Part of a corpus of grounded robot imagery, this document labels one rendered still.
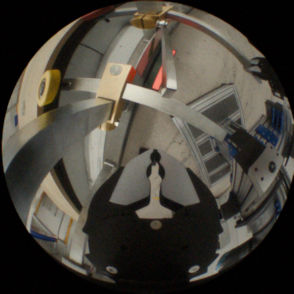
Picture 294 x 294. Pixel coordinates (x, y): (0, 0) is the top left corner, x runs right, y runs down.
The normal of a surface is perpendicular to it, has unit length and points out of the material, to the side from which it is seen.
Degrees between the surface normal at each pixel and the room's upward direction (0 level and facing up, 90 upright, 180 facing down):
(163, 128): 0
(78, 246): 90
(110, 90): 0
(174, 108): 0
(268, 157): 90
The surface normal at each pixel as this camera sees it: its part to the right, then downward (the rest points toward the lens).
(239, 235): -0.91, -0.37
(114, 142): -0.04, 0.50
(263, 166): -0.58, -0.72
